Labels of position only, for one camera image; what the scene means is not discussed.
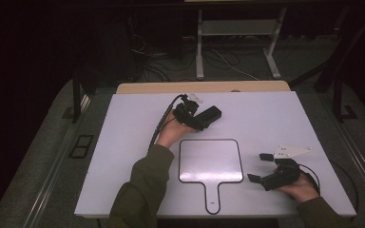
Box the black whiteboard eraser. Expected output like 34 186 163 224
198 105 222 129

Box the person's left hand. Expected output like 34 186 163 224
155 108 198 149

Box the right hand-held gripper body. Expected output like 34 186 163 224
260 144 314 192

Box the white floor cable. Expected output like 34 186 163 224
208 47 260 82

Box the left hand-held gripper black cable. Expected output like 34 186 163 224
148 93 187 150

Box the black metal stand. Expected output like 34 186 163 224
71 65 91 124
332 74 359 124

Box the right hand-held gripper black cable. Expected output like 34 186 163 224
298 163 321 196

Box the bundle of black floor cables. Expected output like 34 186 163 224
129 31 203 84

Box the light wooden table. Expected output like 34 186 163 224
116 80 292 95

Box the white metal stand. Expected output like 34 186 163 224
195 8 288 80

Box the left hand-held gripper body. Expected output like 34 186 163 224
172 92 209 132

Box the hand-held gripper black cable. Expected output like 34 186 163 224
148 93 187 150
298 163 321 196

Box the person's right hand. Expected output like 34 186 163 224
274 170 321 204

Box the small white whiteboard with handle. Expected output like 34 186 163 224
178 138 244 216

